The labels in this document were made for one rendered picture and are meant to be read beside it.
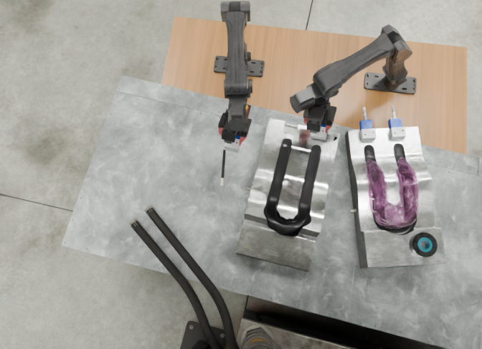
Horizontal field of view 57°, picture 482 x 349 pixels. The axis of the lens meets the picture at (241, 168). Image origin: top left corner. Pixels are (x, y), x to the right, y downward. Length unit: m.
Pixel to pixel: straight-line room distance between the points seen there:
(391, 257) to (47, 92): 2.16
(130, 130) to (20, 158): 1.17
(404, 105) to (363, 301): 0.76
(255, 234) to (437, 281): 0.66
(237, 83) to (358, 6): 1.78
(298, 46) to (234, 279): 0.95
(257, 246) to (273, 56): 0.77
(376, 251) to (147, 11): 2.08
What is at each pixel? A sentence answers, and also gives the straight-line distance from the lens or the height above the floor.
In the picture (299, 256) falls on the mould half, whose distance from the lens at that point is 1.57.
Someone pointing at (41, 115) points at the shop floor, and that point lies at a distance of 2.88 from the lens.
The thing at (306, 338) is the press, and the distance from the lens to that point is 1.65.
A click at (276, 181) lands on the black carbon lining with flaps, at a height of 0.89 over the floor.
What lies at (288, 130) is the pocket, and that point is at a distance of 1.66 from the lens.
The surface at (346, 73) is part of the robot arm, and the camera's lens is 1.38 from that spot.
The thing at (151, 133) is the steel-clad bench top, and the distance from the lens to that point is 1.76.
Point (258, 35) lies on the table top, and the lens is 1.90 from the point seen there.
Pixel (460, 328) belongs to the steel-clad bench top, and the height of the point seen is 0.80.
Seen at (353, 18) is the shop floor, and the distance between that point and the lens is 2.97.
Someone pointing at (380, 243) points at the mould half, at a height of 0.91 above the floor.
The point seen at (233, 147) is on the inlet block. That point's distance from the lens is 1.53.
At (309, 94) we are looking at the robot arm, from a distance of 1.41.
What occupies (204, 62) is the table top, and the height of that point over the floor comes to 0.80.
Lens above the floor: 2.42
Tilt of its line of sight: 75 degrees down
